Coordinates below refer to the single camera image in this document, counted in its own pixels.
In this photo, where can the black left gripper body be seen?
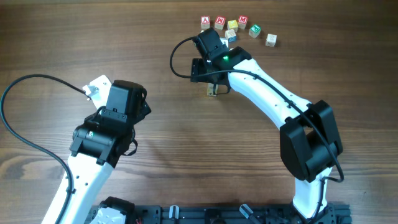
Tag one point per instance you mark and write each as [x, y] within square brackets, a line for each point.
[143, 111]

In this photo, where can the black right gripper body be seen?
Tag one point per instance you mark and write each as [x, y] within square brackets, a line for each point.
[200, 67]

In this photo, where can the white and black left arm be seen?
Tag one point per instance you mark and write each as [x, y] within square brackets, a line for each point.
[97, 145]

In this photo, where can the blue side block centre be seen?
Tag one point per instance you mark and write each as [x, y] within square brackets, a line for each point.
[230, 35]

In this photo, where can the red M block left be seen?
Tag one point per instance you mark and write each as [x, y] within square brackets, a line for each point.
[219, 22]

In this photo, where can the red m block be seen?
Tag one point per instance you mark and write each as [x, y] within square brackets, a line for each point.
[219, 22]
[242, 21]

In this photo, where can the red A letter block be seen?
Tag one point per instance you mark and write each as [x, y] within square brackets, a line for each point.
[205, 22]

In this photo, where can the yellow top block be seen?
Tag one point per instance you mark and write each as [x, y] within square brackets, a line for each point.
[232, 25]

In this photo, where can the green top block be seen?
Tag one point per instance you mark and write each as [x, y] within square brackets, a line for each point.
[255, 30]

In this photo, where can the red M block right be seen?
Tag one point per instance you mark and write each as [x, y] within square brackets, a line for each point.
[242, 21]

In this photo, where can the plain wooden block far right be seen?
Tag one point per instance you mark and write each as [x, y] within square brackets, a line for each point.
[271, 40]

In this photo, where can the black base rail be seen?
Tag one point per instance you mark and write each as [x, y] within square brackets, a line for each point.
[281, 213]

